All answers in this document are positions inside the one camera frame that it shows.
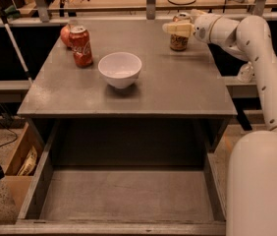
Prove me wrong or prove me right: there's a black cable on floor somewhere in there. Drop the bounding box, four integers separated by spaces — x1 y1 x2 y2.
0 115 19 162

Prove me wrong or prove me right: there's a white pole with black grip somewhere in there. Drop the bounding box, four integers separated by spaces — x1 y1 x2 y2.
0 9 32 85

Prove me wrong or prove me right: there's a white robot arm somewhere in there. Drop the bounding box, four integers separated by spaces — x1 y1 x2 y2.
163 10 277 236

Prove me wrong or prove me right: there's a red Coca-Cola can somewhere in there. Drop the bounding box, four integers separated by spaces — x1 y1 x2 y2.
69 26 93 67

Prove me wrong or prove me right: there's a red apple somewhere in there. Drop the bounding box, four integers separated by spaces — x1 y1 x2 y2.
60 25 72 47

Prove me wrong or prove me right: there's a grey cabinet with top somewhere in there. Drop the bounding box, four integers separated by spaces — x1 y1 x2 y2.
17 18 238 153

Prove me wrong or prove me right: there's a yellow snack bag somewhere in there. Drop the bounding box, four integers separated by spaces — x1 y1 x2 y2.
17 147 37 176

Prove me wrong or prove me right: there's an open grey top drawer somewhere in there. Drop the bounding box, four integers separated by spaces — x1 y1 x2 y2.
0 119 226 236

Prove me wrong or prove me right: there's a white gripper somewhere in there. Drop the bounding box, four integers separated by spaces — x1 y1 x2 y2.
162 9 220 44

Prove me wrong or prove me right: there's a wooden box on floor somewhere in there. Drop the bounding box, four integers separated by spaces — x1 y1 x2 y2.
4 124 44 211

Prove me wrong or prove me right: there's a white ceramic bowl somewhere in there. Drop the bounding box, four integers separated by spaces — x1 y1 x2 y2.
98 52 142 89

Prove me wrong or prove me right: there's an orange patterned soda can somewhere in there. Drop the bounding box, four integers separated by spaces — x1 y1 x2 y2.
170 12 191 51

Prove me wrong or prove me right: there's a wooden workbench with metal posts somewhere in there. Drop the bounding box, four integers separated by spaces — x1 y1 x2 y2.
9 0 277 26

